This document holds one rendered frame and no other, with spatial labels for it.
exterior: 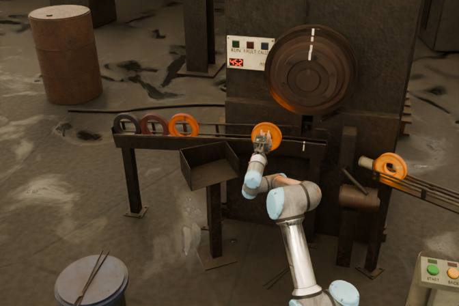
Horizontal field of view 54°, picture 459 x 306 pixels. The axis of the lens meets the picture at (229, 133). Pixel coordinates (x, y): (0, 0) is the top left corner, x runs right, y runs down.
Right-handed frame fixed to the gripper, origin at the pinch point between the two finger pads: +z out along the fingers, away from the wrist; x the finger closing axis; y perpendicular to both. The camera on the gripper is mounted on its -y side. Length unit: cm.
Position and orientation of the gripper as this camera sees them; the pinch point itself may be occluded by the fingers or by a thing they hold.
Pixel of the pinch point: (266, 133)
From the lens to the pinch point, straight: 232.9
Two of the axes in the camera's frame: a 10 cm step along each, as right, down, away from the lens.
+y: -1.0, -7.2, -6.9
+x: -9.6, -0.9, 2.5
